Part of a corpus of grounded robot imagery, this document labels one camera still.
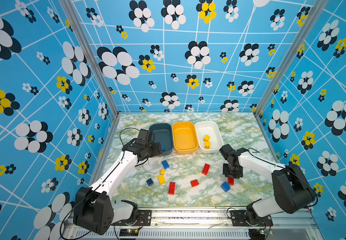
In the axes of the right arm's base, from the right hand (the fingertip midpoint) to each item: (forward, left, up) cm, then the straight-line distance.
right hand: (229, 175), depth 88 cm
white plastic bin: (+35, +7, +2) cm, 36 cm away
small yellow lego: (+25, +11, +3) cm, 28 cm away
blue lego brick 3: (-7, +4, +2) cm, 9 cm away
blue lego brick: (+18, +41, +2) cm, 45 cm away
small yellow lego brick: (+2, +41, +1) cm, 41 cm away
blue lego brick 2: (+6, +39, +2) cm, 39 cm away
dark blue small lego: (-5, +47, +3) cm, 47 cm away
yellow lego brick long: (-2, +41, +2) cm, 41 cm away
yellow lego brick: (+20, +11, +3) cm, 23 cm away
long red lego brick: (-10, +34, +2) cm, 36 cm away
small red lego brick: (-5, +21, +1) cm, 22 cm away
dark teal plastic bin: (+32, +42, 0) cm, 53 cm away
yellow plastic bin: (+25, +26, +3) cm, 36 cm away
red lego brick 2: (-4, +1, +2) cm, 4 cm away
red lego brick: (+3, +14, +2) cm, 15 cm away
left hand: (+9, +43, +14) cm, 46 cm away
